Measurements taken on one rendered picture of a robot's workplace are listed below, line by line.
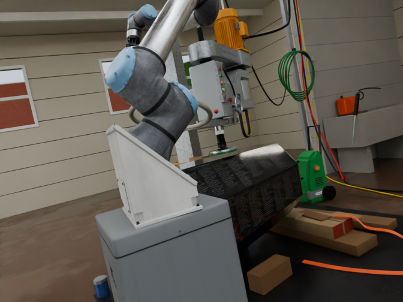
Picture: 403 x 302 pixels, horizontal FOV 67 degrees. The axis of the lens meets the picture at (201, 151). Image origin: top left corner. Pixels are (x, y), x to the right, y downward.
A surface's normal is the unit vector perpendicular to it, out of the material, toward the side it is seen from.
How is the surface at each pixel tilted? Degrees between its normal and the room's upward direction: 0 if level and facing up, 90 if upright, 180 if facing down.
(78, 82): 90
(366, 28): 90
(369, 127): 90
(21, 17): 90
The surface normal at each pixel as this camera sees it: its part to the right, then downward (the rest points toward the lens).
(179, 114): 0.53, 0.13
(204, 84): -0.44, 0.15
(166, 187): 0.37, 0.00
